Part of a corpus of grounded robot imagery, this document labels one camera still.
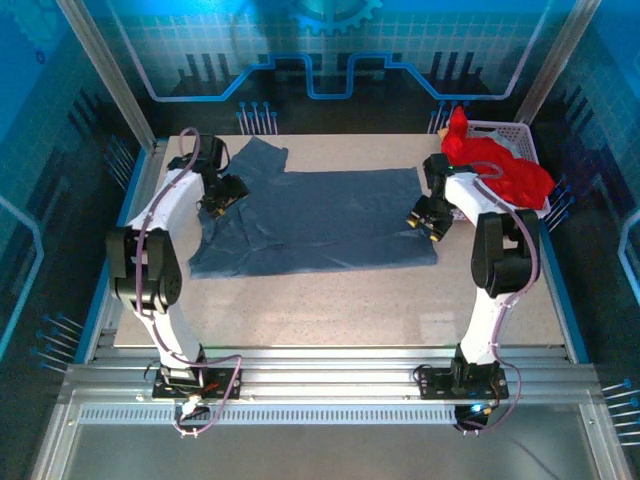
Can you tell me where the aluminium frame post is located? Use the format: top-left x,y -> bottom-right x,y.
55,0 -> 159,151
513,0 -> 604,126

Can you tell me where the red t-shirt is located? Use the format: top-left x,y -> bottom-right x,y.
439,104 -> 556,210

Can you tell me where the white cloth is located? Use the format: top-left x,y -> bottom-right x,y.
478,127 -> 516,151

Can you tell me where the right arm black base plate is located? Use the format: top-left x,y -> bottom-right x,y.
413,364 -> 510,401

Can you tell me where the aluminium frame rail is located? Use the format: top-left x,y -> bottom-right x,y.
57,344 -> 604,426

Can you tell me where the blue table edge trim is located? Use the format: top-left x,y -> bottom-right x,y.
74,147 -> 151,364

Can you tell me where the blue t-shirt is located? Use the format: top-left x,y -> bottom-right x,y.
187,135 -> 440,280

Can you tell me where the slotted grey cable duct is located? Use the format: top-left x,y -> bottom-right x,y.
78,404 -> 464,426

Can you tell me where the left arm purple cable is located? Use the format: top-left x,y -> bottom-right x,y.
134,127 -> 245,440

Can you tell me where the black controller box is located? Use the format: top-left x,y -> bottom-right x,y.
453,402 -> 494,431

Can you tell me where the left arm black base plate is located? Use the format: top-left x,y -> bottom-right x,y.
151,367 -> 245,401

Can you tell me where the white plastic mesh basket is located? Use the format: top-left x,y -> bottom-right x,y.
452,121 -> 552,226

